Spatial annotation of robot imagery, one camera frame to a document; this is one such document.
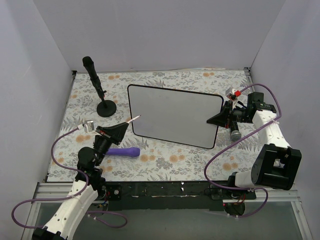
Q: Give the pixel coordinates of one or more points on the red whiteboard marker pen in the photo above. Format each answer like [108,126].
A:
[133,119]

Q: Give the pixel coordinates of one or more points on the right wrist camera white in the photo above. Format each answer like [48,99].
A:
[232,94]

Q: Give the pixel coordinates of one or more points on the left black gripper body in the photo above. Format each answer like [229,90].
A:
[106,135]

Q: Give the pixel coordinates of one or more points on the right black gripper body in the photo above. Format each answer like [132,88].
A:
[229,115]

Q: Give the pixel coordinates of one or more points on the black microphone on stand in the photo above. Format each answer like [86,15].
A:
[90,68]

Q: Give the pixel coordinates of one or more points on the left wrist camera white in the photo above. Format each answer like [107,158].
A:
[88,126]

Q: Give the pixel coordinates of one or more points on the black silver microphone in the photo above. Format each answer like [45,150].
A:
[235,134]

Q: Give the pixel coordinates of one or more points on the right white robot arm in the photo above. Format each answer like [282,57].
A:
[277,163]

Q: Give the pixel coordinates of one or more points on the purple foam microphone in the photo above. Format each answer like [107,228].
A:
[125,152]

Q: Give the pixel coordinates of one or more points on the floral patterned table mat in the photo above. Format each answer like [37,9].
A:
[158,160]

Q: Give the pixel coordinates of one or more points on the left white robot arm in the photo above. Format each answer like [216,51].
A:
[86,188]

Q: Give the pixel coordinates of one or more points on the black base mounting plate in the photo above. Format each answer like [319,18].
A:
[168,195]

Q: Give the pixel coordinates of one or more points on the black round microphone stand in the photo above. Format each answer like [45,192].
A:
[106,108]

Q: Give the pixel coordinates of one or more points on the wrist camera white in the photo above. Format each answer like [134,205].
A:
[88,126]
[232,94]

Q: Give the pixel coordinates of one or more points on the white whiteboard black frame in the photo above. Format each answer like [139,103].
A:
[172,115]

